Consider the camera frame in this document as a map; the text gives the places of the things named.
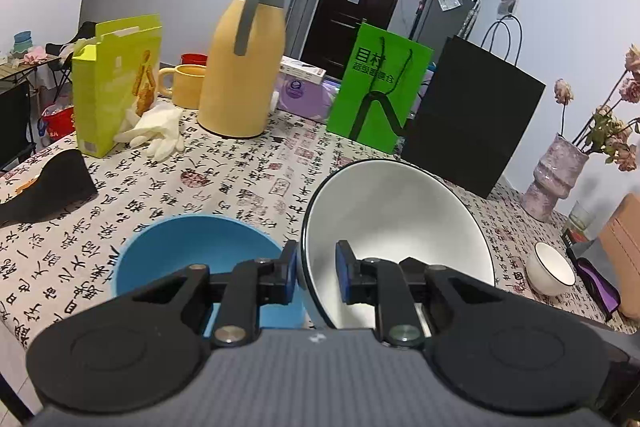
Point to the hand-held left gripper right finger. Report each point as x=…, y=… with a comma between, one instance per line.
x=342, y=279

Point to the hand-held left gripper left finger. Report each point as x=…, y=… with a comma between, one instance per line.
x=294, y=274

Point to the white bowl black rim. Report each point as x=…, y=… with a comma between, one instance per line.
x=400, y=217
x=547, y=277

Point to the blue bowl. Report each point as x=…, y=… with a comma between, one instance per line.
x=190, y=247

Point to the stacked teal bowls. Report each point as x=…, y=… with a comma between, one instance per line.
x=22, y=41

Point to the calligraphy printed tablecloth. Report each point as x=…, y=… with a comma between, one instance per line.
x=200, y=187

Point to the purple tissue pack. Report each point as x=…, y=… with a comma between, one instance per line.
x=305, y=99

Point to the green paper bag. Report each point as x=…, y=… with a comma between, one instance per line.
x=380, y=92

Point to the white rubber gloves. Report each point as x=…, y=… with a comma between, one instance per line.
x=155, y=129

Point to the black paper bag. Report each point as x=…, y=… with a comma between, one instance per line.
x=470, y=122

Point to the white flat box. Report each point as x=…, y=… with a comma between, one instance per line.
x=302, y=69

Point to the yellow mug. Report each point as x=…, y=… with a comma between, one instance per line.
x=182, y=87

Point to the dark small box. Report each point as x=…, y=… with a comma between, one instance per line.
x=574, y=237

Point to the pink speckled ceramic vase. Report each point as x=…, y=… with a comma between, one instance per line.
x=555, y=177

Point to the red bucket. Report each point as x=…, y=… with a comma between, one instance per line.
x=194, y=58
x=57, y=124

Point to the clear drinking glass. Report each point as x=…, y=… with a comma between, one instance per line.
x=582, y=217

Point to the grey purple cloth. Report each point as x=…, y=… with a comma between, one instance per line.
x=597, y=277

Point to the yellow-green snack box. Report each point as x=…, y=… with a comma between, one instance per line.
x=110, y=92

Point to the dark entrance door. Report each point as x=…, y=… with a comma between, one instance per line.
x=350, y=17

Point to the grey refrigerator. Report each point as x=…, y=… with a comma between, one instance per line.
x=440, y=17

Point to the pink hard case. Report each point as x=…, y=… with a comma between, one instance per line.
x=622, y=247

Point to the white folded umbrella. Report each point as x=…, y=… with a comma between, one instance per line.
x=472, y=17

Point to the dried pink roses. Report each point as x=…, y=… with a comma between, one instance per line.
x=615, y=132

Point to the black folding chair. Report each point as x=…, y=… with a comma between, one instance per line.
x=15, y=122

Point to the black camping chair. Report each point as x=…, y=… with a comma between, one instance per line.
x=75, y=37

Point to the pink soft item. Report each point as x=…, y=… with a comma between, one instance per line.
x=35, y=55

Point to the wooden slat folding table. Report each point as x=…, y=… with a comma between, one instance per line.
x=20, y=69

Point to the wall picture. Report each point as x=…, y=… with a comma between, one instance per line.
x=510, y=1

